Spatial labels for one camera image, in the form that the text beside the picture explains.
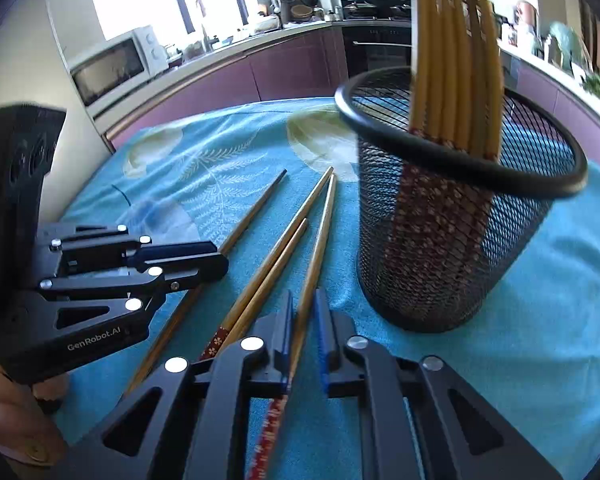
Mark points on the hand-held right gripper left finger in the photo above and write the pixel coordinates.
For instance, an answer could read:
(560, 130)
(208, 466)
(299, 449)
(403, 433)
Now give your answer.
(287, 325)

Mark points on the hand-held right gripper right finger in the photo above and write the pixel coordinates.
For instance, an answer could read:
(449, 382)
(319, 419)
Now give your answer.
(322, 340)

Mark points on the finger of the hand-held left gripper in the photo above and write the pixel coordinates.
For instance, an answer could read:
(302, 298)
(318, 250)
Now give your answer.
(180, 252)
(205, 266)

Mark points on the black mesh utensil holder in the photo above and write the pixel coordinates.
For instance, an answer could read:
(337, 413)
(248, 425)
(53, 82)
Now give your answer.
(520, 240)

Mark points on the bunch of wooden chopsticks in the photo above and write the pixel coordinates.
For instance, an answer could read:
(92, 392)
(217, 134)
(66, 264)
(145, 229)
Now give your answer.
(447, 60)

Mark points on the person's left forearm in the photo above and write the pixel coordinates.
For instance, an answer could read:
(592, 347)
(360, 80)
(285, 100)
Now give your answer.
(10, 435)

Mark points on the person's left hand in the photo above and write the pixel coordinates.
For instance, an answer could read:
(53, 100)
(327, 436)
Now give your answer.
(50, 389)

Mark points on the grey refrigerator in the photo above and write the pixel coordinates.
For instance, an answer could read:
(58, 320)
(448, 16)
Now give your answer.
(30, 60)

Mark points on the white microwave oven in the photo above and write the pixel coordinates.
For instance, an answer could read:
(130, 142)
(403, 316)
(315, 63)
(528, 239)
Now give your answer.
(110, 72)

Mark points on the purple base cabinets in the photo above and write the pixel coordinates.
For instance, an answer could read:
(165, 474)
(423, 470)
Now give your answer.
(570, 110)
(205, 90)

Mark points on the blue floral tablecloth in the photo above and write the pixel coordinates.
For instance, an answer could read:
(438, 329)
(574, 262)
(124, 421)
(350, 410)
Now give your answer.
(530, 285)

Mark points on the steel kitchen faucet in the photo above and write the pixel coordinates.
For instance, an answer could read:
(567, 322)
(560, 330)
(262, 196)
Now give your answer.
(203, 25)

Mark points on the white pot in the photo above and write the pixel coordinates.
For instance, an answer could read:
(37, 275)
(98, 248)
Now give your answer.
(265, 22)

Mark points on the brown round basket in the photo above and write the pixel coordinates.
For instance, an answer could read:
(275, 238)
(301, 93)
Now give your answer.
(300, 12)

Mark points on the black built-in oven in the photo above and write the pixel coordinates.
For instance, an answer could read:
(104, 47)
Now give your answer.
(375, 50)

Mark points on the black lidded pot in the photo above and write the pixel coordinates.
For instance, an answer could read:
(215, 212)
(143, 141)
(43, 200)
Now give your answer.
(358, 10)
(399, 9)

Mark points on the pink electric kettle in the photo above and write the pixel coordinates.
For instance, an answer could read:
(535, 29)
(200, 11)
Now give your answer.
(526, 12)

